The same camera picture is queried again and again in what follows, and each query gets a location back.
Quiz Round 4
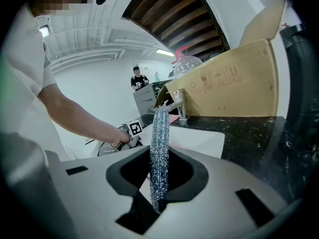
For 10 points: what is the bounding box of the brown cardboard box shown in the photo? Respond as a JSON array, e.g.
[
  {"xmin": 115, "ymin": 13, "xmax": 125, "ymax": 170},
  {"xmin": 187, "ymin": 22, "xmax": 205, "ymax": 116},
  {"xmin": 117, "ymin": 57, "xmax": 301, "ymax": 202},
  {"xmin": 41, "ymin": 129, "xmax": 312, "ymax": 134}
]
[{"xmin": 154, "ymin": 0, "xmax": 287, "ymax": 118}]

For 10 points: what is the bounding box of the person's white shirt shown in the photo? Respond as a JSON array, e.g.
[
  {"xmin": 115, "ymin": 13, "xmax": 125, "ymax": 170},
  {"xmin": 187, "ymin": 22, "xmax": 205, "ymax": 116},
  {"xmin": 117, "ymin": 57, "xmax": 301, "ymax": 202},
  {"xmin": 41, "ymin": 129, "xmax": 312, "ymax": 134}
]
[{"xmin": 0, "ymin": 3, "xmax": 72, "ymax": 164}]

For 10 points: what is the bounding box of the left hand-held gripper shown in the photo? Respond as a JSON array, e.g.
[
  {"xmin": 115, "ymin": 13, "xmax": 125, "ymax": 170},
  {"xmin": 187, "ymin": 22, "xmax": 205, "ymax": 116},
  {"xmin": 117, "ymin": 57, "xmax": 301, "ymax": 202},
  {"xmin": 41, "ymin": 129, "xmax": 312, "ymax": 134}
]
[{"xmin": 116, "ymin": 119, "xmax": 145, "ymax": 149}]

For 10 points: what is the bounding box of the grey dishwasher appliance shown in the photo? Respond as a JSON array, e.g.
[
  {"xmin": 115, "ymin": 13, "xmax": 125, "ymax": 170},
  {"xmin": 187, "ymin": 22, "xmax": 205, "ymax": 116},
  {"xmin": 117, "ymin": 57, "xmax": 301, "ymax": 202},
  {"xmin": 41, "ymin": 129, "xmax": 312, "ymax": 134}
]
[{"xmin": 132, "ymin": 80, "xmax": 173, "ymax": 116}]

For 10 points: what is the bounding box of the black marble table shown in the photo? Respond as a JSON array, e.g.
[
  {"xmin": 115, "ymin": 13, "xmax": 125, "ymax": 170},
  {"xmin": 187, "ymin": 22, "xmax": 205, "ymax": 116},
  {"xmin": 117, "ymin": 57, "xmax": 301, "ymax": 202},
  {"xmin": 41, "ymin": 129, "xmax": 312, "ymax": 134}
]
[{"xmin": 134, "ymin": 114, "xmax": 319, "ymax": 205}]

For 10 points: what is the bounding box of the chrome faucet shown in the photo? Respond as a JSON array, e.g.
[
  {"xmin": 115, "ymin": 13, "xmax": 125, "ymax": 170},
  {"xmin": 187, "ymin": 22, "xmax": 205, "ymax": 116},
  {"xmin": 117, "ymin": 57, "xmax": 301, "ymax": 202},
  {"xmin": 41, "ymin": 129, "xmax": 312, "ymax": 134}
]
[{"xmin": 164, "ymin": 89, "xmax": 188, "ymax": 121}]

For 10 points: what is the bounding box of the silver textured cloth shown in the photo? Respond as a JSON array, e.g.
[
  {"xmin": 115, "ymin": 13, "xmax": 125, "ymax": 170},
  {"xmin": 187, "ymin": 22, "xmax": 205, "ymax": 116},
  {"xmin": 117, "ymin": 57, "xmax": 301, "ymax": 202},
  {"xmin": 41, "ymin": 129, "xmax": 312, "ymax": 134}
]
[{"xmin": 149, "ymin": 102, "xmax": 172, "ymax": 215}]

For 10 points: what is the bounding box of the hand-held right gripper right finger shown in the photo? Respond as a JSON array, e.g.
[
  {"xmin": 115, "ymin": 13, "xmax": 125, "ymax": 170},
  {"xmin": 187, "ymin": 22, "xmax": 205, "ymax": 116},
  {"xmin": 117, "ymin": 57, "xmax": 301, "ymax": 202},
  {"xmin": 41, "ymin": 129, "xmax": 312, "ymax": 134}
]
[{"xmin": 147, "ymin": 146, "xmax": 304, "ymax": 239}]

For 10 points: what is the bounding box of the person's left forearm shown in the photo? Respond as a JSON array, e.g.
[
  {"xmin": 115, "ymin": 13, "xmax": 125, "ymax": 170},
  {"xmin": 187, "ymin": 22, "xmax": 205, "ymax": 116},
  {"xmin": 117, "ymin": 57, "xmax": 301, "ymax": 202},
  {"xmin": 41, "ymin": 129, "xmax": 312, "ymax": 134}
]
[{"xmin": 37, "ymin": 83, "xmax": 125, "ymax": 145}]

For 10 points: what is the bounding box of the person's left hand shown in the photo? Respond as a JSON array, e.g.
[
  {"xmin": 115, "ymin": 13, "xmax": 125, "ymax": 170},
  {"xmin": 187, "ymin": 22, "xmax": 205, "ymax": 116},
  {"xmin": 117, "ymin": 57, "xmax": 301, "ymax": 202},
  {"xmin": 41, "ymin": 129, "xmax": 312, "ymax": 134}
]
[{"xmin": 109, "ymin": 127, "xmax": 132, "ymax": 149}]

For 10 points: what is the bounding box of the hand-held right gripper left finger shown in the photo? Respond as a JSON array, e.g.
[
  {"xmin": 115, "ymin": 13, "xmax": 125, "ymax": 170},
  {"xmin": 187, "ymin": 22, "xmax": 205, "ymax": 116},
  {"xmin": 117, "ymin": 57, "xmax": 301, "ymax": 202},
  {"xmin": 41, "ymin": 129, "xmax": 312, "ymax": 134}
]
[{"xmin": 48, "ymin": 145, "xmax": 160, "ymax": 239}]

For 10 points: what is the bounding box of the clear bottle with red cap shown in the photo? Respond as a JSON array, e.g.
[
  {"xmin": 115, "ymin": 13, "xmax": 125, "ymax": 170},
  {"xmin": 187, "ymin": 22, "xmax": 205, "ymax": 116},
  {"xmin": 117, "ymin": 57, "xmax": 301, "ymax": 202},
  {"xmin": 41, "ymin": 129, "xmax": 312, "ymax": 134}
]
[{"xmin": 171, "ymin": 46, "xmax": 204, "ymax": 79}]

